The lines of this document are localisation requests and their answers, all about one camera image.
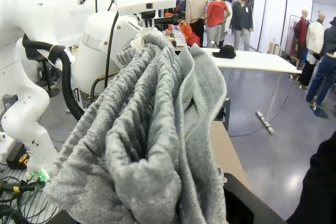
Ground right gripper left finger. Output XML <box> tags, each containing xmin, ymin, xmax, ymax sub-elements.
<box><xmin>51</xmin><ymin>208</ymin><xmax>81</xmax><ymax>224</ymax></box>

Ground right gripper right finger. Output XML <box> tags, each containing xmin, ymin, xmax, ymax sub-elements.
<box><xmin>222</xmin><ymin>172</ymin><xmax>289</xmax><ymax>224</ymax></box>

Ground grey training pants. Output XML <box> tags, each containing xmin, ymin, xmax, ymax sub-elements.
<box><xmin>43</xmin><ymin>33</ymin><xmax>228</xmax><ymax>224</ymax></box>

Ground green lit electronic device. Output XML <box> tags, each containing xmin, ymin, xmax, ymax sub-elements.
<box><xmin>26</xmin><ymin>168</ymin><xmax>50</xmax><ymax>184</ymax></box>

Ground black plug with yellow band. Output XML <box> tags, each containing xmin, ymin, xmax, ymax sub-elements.
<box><xmin>0</xmin><ymin>180</ymin><xmax>36</xmax><ymax>196</ymax></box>

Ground yellow and black tool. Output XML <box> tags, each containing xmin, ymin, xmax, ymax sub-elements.
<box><xmin>17</xmin><ymin>153</ymin><xmax>30</xmax><ymax>168</ymax></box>

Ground person in black coat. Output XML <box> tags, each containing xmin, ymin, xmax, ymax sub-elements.
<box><xmin>286</xmin><ymin>129</ymin><xmax>336</xmax><ymax>224</ymax></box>

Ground white height-adjustable desk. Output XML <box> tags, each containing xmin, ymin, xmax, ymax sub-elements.
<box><xmin>201</xmin><ymin>47</ymin><xmax>302</xmax><ymax>137</ymax></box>

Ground mannequin in dark blue jeans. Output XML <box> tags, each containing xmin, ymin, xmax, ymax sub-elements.
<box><xmin>305</xmin><ymin>52</ymin><xmax>336</xmax><ymax>106</ymax></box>

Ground black baseball cap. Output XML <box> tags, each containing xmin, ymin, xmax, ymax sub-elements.
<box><xmin>212</xmin><ymin>45</ymin><xmax>237</xmax><ymax>59</ymax></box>

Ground orange jacket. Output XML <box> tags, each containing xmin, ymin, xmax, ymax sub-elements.
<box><xmin>167</xmin><ymin>11</ymin><xmax>202</xmax><ymax>48</ymax></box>

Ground mannequin in red coat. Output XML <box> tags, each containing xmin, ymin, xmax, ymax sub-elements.
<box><xmin>293</xmin><ymin>8</ymin><xmax>311</xmax><ymax>63</ymax></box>

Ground white partition screen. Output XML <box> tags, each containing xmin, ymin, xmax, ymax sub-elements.
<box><xmin>253</xmin><ymin>0</ymin><xmax>314</xmax><ymax>54</ymax></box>

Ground figure in black bucket hat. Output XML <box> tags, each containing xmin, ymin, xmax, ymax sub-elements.
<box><xmin>323</xmin><ymin>16</ymin><xmax>336</xmax><ymax>57</ymax></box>

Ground person in dark grey shirt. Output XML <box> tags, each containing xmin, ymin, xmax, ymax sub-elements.
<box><xmin>229</xmin><ymin>0</ymin><xmax>254</xmax><ymax>51</ymax></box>

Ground person in red shirt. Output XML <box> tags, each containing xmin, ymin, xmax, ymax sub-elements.
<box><xmin>206</xmin><ymin>0</ymin><xmax>231</xmax><ymax>49</ymax></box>

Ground person in beige jacket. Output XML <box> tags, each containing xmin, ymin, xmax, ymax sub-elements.
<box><xmin>184</xmin><ymin>0</ymin><xmax>210</xmax><ymax>48</ymax></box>

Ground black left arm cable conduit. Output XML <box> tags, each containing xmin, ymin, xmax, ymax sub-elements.
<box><xmin>22</xmin><ymin>33</ymin><xmax>85</xmax><ymax>122</ymax></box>

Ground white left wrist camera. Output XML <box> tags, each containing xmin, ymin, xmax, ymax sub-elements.
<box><xmin>117</xmin><ymin>0</ymin><xmax>177</xmax><ymax>37</ymax></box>

